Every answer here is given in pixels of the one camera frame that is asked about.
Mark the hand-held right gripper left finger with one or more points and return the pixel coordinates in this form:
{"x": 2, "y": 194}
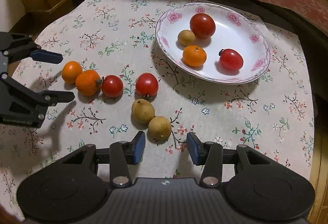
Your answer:
{"x": 139, "y": 146}

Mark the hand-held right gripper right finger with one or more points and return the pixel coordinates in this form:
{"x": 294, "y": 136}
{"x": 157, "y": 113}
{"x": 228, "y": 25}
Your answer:
{"x": 193, "y": 149}

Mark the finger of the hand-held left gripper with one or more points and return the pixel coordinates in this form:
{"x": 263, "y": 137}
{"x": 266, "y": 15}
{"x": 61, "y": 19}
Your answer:
{"x": 61, "y": 96}
{"x": 47, "y": 56}

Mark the small round orange kumquat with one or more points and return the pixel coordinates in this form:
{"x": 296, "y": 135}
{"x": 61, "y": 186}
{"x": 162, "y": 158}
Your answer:
{"x": 71, "y": 72}

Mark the tan longan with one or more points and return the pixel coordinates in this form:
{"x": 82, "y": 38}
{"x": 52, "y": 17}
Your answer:
{"x": 143, "y": 111}
{"x": 186, "y": 37}
{"x": 160, "y": 127}

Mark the large orange kumquat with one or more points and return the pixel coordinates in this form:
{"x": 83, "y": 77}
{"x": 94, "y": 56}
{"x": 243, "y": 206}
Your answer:
{"x": 88, "y": 83}

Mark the round red cherry tomato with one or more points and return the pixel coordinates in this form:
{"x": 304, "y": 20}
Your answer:
{"x": 146, "y": 83}
{"x": 112, "y": 86}

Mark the orange kumquat with green calyx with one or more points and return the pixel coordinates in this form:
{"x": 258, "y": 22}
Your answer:
{"x": 194, "y": 56}

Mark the oval red cherry tomato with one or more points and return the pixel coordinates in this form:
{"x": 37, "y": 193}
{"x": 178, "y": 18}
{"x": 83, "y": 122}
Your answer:
{"x": 231, "y": 59}

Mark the white plate with pink flowers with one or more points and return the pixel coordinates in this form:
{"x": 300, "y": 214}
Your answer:
{"x": 230, "y": 34}

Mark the large dark red tomato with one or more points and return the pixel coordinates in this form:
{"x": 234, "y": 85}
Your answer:
{"x": 202, "y": 26}

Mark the beige floral tablecloth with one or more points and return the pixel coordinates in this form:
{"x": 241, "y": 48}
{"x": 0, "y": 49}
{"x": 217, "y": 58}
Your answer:
{"x": 102, "y": 34}

